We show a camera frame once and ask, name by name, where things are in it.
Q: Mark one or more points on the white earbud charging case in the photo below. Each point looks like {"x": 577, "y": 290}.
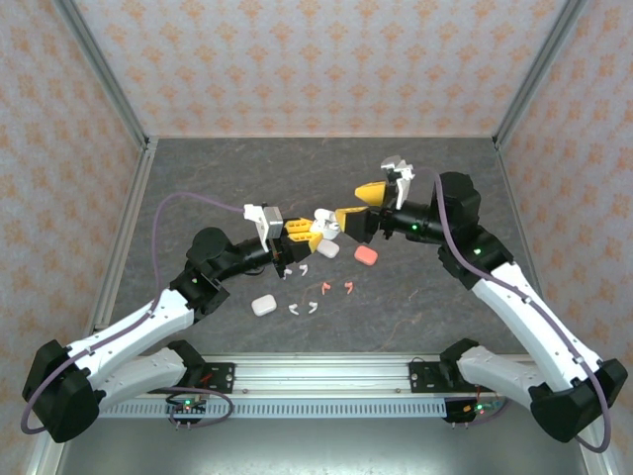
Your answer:
{"x": 329, "y": 250}
{"x": 263, "y": 305}
{"x": 326, "y": 227}

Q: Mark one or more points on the pink earbud charging case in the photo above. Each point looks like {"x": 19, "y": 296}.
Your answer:
{"x": 366, "y": 255}

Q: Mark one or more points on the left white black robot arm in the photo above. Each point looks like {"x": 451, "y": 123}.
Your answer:
{"x": 64, "y": 406}

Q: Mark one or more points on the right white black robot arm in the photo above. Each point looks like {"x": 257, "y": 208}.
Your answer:
{"x": 569, "y": 406}

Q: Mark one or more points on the small electronics board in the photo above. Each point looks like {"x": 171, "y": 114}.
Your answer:
{"x": 477, "y": 408}
{"x": 187, "y": 407}

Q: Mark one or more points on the grey metal sheet panel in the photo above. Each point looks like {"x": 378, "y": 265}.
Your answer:
{"x": 316, "y": 445}

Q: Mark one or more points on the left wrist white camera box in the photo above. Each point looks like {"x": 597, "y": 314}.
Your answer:
{"x": 272, "y": 222}

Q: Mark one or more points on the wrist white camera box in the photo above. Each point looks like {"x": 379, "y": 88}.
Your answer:
{"x": 395, "y": 168}
{"x": 272, "y": 222}

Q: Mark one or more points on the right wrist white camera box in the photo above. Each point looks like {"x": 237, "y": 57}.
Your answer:
{"x": 395, "y": 168}

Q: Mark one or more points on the aluminium table side rail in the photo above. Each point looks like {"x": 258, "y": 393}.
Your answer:
{"x": 509, "y": 178}
{"x": 138, "y": 178}

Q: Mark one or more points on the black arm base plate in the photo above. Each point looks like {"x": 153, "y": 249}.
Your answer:
{"x": 222, "y": 378}
{"x": 420, "y": 378}

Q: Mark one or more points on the long aluminium mounting rail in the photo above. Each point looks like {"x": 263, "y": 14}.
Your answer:
{"x": 321, "y": 376}

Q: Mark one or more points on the aluminium frame post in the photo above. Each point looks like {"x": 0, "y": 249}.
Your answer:
{"x": 541, "y": 64}
{"x": 102, "y": 64}

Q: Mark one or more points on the short aluminium frame rail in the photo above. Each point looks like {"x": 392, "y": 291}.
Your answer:
{"x": 596, "y": 464}
{"x": 44, "y": 462}

